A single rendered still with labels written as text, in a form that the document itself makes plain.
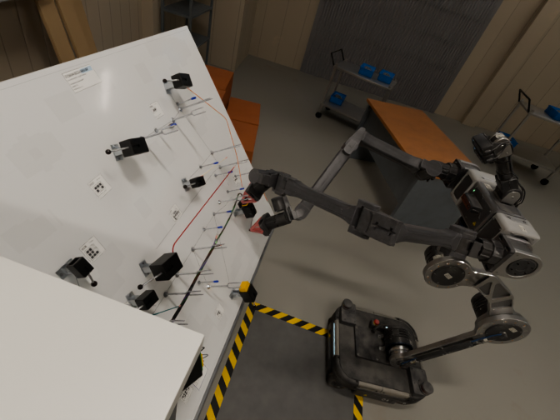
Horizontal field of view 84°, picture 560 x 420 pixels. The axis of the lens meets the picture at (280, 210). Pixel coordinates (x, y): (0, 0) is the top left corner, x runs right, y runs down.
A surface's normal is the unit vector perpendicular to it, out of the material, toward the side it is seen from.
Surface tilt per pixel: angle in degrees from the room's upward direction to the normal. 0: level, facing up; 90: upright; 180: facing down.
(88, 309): 0
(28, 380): 0
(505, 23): 90
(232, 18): 90
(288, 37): 90
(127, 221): 54
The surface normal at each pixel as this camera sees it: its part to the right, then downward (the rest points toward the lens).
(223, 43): -0.13, 0.64
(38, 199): 0.90, -0.14
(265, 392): 0.25, -0.72
